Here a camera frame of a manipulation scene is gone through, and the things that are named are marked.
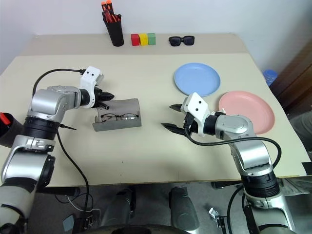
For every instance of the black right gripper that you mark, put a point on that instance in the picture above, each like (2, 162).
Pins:
(189, 124)

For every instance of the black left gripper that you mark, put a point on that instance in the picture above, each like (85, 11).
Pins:
(98, 96)

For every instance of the grey glasses case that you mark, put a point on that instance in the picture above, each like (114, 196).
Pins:
(122, 103)

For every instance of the tortoiseshell eyeglasses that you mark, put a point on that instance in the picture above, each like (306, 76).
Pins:
(122, 118)

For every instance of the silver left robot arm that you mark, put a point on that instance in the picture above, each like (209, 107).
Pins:
(46, 100)

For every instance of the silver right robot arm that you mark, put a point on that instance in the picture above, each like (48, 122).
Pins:
(251, 151)

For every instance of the blue plastic plate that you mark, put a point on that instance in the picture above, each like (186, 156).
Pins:
(197, 78)

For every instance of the red cube block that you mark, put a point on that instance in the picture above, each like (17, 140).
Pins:
(135, 40)

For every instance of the black pen holder cup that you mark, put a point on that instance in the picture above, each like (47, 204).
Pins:
(115, 31)

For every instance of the pink plastic plate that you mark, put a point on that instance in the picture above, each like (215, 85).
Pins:
(246, 104)

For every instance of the yellow cube block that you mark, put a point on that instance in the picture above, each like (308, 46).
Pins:
(143, 39)

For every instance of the black sunglasses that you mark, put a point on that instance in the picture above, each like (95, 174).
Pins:
(174, 41)

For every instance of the green cube block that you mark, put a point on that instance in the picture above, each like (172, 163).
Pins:
(151, 39)

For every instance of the dark rounded grey shape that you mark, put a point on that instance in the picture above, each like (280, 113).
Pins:
(182, 209)
(119, 207)

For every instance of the orange tipped black pen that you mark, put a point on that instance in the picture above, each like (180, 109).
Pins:
(104, 4)
(110, 3)

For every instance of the dark grey bin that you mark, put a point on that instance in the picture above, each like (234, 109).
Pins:
(12, 134)

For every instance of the black table crossbar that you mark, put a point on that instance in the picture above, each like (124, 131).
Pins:
(61, 191)

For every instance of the blue ribbed bottle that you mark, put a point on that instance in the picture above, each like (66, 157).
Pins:
(269, 76)

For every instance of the silver metal clip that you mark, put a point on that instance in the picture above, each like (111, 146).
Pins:
(214, 213)

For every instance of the red object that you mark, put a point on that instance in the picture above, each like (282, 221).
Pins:
(4, 118)

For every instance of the brown wooden cabinet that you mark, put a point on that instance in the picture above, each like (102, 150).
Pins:
(297, 80)

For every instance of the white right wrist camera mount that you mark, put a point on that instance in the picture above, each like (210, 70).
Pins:
(197, 104)

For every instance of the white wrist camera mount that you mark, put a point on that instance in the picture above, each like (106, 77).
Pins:
(197, 104)
(90, 75)

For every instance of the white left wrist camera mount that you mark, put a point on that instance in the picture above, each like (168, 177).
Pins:
(90, 75)

